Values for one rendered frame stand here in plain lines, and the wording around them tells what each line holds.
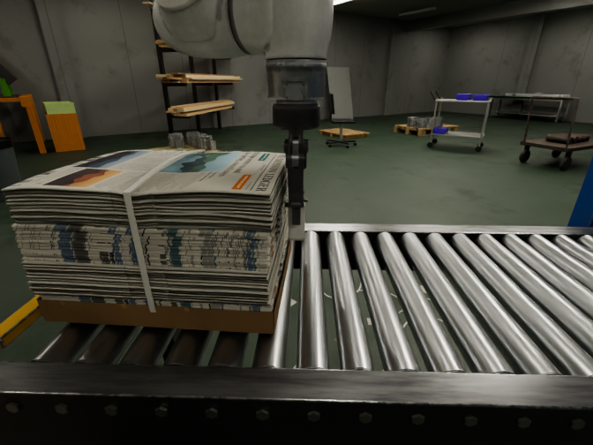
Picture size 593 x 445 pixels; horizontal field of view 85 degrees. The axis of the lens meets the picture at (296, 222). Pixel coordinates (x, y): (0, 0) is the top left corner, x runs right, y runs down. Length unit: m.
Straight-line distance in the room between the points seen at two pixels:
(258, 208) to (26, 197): 0.32
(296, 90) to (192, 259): 0.28
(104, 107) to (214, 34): 8.48
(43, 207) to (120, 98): 8.49
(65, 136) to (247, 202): 6.91
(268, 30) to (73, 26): 8.58
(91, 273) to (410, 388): 0.48
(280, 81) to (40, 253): 0.43
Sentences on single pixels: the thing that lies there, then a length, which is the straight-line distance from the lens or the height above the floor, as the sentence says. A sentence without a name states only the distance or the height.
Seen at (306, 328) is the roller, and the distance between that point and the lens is 0.55.
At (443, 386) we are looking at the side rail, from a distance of 0.51.
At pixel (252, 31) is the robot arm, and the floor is 1.23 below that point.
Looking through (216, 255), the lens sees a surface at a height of 0.94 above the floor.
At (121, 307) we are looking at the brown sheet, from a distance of 0.58.
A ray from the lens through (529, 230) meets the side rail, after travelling 1.06.
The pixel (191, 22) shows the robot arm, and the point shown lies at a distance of 0.56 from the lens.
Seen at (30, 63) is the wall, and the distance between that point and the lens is 8.99.
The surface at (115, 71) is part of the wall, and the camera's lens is 9.02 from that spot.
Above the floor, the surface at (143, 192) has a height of 1.03.
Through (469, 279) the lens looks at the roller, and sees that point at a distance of 0.75.
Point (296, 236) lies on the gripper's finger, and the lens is 0.59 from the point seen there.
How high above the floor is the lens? 1.16
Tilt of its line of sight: 24 degrees down
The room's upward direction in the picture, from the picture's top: straight up
